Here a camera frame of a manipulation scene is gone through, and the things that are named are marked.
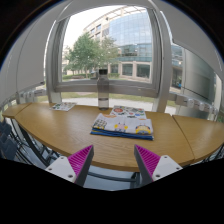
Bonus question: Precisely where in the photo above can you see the green tree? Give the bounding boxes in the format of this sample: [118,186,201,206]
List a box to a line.
[64,32,119,79]

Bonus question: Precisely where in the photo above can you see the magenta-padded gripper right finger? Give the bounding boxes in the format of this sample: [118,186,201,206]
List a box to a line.
[133,144,184,186]

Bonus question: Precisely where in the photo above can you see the dark blue chairs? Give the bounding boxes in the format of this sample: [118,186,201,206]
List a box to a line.
[0,119,22,161]

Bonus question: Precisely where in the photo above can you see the glass fronted building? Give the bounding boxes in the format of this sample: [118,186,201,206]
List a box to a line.
[83,6,154,83]

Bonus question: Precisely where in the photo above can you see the large sticker sheet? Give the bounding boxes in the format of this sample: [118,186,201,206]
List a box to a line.
[109,105,148,120]

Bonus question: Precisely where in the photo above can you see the clear bottle with dark cap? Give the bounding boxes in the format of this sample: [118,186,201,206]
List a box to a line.
[96,68,110,111]

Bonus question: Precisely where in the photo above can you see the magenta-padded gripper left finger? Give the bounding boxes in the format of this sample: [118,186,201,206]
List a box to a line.
[44,144,95,187]

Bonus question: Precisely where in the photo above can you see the grey window frame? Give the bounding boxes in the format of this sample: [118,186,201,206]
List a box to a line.
[44,5,174,113]

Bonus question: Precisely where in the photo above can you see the white wall socket rail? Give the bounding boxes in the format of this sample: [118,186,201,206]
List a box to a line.
[174,94,219,116]
[14,88,48,104]

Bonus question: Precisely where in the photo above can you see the small sticker sheet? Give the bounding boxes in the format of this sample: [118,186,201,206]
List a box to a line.
[49,101,78,112]

